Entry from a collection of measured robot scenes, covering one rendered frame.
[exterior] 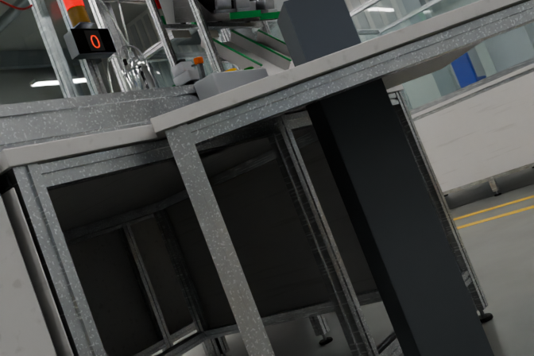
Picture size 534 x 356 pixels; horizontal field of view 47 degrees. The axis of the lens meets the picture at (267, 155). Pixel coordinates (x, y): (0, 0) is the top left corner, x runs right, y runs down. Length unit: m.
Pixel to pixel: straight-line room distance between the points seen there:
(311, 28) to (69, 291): 0.81
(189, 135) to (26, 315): 0.43
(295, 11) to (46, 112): 0.62
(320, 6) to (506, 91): 3.91
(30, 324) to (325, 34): 0.90
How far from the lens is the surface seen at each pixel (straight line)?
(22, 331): 1.01
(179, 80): 1.74
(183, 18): 2.08
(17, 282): 1.02
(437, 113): 5.50
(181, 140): 1.18
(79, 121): 1.24
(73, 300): 1.05
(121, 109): 1.31
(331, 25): 1.48
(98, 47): 1.73
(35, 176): 1.06
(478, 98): 5.37
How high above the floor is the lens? 0.63
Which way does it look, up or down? 4 degrees up
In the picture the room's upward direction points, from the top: 21 degrees counter-clockwise
